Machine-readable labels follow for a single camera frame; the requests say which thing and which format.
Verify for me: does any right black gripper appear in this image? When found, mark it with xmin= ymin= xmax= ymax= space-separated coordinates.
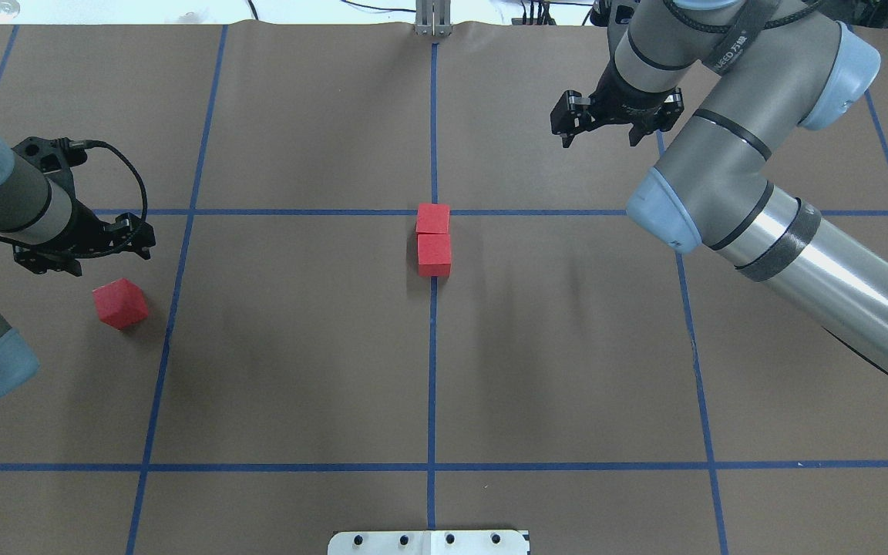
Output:
xmin=550 ymin=61 xmax=684 ymax=149

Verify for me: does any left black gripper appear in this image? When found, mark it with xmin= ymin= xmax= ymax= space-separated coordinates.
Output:
xmin=13 ymin=208 xmax=156 ymax=277

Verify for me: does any red block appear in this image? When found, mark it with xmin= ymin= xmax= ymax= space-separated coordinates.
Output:
xmin=92 ymin=278 xmax=150 ymax=331
xmin=415 ymin=203 xmax=451 ymax=235
xmin=417 ymin=234 xmax=453 ymax=278

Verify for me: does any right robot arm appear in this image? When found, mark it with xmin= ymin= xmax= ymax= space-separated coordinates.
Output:
xmin=550 ymin=1 xmax=888 ymax=377

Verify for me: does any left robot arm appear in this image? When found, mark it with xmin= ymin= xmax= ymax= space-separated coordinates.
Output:
xmin=0 ymin=136 xmax=157 ymax=399

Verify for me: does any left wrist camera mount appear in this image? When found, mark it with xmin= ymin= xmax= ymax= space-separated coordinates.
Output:
xmin=12 ymin=136 xmax=88 ymax=197

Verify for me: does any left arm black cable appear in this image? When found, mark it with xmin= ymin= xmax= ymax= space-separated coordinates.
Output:
xmin=0 ymin=139 xmax=149 ymax=255

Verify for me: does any aluminium frame post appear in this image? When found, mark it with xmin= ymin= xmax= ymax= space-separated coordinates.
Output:
xmin=415 ymin=0 xmax=453 ymax=38

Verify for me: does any white pedestal column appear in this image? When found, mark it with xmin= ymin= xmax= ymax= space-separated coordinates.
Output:
xmin=327 ymin=530 xmax=531 ymax=554

